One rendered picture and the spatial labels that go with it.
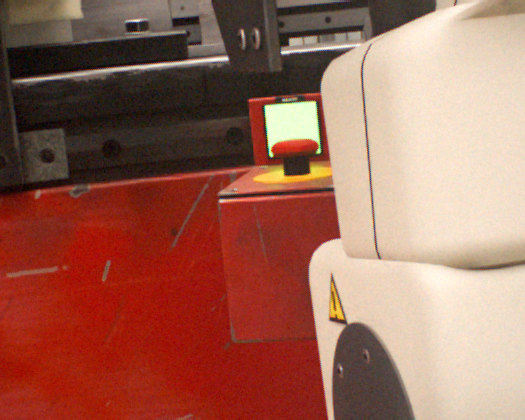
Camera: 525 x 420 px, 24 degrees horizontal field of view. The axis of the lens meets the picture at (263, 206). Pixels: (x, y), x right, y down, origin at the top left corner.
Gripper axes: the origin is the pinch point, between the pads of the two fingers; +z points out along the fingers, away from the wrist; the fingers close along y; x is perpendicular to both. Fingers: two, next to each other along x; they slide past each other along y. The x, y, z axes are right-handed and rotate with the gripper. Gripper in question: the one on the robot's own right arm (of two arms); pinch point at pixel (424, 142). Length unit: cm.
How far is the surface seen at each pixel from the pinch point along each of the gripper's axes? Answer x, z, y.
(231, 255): 16.0, 5.2, -4.1
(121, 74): 26.6, -1.7, 24.1
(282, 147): 11.1, -0.4, 2.4
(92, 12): 30.7, -4.8, 37.1
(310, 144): 8.8, -0.2, 2.7
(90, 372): 34.8, 25.7, 15.6
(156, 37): 23.7, -2.6, 31.5
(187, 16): 24, 4, 62
